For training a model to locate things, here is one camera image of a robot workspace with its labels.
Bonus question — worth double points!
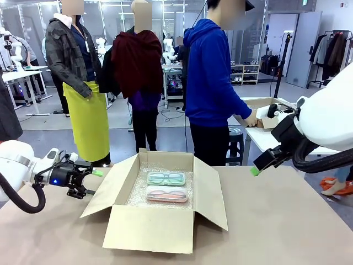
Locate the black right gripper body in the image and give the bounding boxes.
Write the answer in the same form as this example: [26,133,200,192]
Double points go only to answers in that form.
[271,113,306,152]

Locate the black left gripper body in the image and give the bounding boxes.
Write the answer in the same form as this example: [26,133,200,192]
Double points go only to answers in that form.
[51,162,81,194]

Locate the pink glasses case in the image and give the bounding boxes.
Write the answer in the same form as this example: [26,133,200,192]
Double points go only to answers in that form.
[146,184,189,203]

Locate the mint green glasses case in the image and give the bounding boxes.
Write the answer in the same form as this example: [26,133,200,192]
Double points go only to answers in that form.
[146,171,187,186]

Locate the person's left hand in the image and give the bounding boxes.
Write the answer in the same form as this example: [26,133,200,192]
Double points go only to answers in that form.
[244,110,259,128]

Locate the white side table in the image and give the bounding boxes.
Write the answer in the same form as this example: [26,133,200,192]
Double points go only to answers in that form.
[234,97,340,166]

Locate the black plastic stool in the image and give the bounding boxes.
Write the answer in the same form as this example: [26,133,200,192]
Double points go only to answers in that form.
[226,126,245,166]

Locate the mannequin with yellow apron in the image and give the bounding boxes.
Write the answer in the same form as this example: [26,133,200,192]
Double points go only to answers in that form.
[45,0,111,168]

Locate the clear bubble wrap sheet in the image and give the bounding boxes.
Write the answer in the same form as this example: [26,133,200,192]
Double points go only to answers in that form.
[125,161,194,209]

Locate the orange cloth on floor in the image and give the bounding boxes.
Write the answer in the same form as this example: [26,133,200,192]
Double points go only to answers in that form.
[319,176,353,196]

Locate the person in jeans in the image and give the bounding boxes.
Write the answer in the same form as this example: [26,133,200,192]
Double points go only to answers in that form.
[321,165,350,197]

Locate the black tripod stand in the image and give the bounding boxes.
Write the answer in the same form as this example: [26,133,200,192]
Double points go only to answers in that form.
[272,32,293,100]

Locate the dark suitcases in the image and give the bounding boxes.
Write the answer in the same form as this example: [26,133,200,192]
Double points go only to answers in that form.
[260,54,280,76]

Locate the wooden shoe rack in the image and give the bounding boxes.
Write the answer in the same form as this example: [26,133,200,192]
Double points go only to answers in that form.
[229,63,260,86]

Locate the large open cardboard box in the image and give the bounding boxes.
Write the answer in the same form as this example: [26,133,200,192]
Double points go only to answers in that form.
[79,148,229,254]

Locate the grey metal cabinet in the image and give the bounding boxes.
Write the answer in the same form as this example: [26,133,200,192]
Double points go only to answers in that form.
[286,10,323,89]

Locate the black clothes rack with coats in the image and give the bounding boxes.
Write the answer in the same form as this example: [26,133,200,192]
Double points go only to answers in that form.
[308,29,353,89]

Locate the person in blue hoodie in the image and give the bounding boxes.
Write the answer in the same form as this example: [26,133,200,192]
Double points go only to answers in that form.
[183,0,259,167]

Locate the white background work table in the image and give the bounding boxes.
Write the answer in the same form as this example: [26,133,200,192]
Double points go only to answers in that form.
[0,65,54,116]

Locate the mannequin with maroon cloth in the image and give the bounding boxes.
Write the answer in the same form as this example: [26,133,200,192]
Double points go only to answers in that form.
[98,0,164,154]

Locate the background table with equipment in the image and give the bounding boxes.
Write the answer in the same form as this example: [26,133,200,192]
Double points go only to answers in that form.
[162,63,185,109]

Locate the person in grey hoodie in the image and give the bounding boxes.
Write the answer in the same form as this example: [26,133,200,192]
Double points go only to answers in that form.
[16,35,39,67]

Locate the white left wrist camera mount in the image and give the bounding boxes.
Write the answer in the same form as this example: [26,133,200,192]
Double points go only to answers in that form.
[45,148,79,162]

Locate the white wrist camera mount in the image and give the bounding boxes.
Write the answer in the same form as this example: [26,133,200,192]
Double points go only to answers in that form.
[45,148,79,162]
[255,96,306,123]

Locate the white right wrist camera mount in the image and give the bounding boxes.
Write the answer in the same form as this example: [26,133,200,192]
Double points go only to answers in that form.
[255,96,306,123]

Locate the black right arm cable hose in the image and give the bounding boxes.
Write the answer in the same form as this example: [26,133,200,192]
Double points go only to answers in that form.
[292,135,353,174]

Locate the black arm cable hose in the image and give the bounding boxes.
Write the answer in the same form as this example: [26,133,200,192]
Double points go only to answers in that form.
[0,171,46,214]
[292,135,353,174]

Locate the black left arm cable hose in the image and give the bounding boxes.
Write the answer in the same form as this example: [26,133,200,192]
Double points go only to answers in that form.
[0,171,46,214]

